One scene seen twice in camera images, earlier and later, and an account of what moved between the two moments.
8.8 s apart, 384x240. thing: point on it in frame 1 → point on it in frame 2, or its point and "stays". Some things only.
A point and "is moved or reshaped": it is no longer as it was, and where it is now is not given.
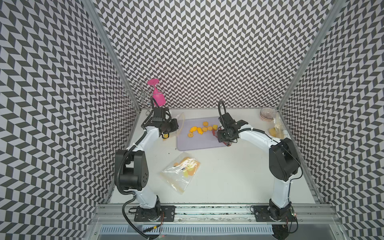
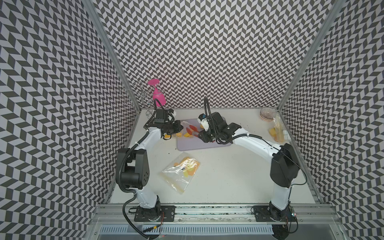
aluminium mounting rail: x=111 y=214 stays
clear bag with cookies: x=180 y=171 stays
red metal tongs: x=227 y=144 is moved or reshaped
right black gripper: x=220 y=137 → x=204 y=136
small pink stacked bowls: x=267 y=114 stays
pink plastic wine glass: x=159 y=97 stays
